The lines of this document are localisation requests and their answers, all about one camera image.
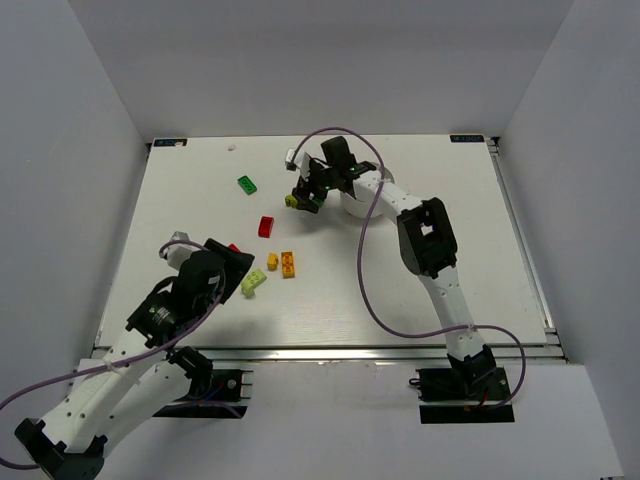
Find lime green lego brick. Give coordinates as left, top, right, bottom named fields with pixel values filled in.
left=285, top=195, right=298, bottom=209

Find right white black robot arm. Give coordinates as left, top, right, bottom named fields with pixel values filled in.
left=285, top=136, right=497, bottom=397

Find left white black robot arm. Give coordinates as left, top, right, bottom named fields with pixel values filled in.
left=14, top=233, right=254, bottom=479

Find pale green lego brick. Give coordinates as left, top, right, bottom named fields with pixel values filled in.
left=240, top=269, right=267, bottom=298

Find small orange lego brick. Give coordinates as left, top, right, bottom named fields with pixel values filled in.
left=267, top=252, right=279, bottom=271

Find red lego brick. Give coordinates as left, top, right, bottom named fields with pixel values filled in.
left=258, top=216, right=275, bottom=238

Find orange yellow lego brick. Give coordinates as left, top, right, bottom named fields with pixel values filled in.
left=280, top=251, right=295, bottom=279

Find white round divided container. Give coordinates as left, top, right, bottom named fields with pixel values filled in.
left=340, top=162, right=395, bottom=219

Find flat green lego plate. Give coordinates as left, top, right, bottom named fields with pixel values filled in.
left=237, top=175, right=258, bottom=195

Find left blue table label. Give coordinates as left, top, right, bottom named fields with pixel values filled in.
left=153, top=138, right=188, bottom=148

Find blue table label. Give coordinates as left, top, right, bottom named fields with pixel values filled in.
left=153, top=138, right=188, bottom=148
left=449, top=134, right=485, bottom=143

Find right blue table label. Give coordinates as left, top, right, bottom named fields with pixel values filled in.
left=449, top=134, right=485, bottom=143

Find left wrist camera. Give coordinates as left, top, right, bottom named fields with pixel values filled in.
left=159, top=231, right=194, bottom=271

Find aluminium front rail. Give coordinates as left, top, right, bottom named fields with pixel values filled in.
left=194, top=341, right=566, bottom=361

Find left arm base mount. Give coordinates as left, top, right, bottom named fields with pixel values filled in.
left=154, top=369, right=253, bottom=420

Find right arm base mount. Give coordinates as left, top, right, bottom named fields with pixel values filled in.
left=408, top=368, right=515, bottom=425

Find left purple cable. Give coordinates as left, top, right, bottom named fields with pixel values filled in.
left=0, top=239, right=250, bottom=471

